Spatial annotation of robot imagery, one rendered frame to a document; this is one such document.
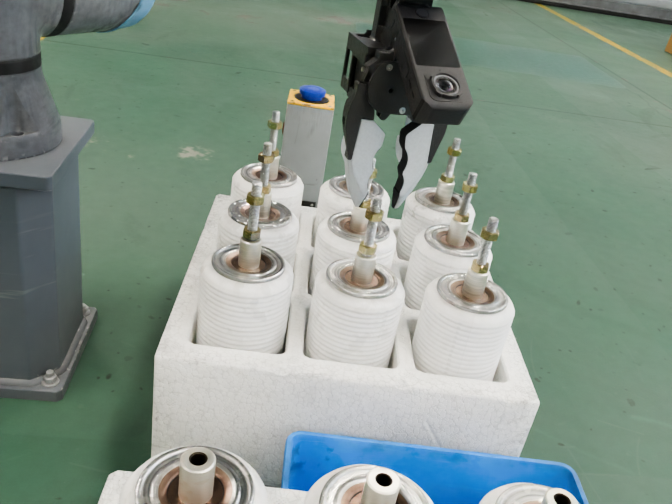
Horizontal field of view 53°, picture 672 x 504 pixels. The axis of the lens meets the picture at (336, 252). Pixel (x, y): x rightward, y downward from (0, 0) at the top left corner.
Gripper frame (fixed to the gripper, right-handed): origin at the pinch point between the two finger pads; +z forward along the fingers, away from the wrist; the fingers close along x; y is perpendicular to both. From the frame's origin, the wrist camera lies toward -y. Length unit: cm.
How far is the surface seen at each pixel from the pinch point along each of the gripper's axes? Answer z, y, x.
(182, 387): 20.4, -2.3, 18.0
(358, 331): 12.9, -4.0, 1.2
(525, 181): 35, 87, -77
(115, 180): 35, 79, 25
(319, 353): 17.3, -1.7, 4.0
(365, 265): 7.4, -0.4, 0.3
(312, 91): 1.8, 40.3, -3.2
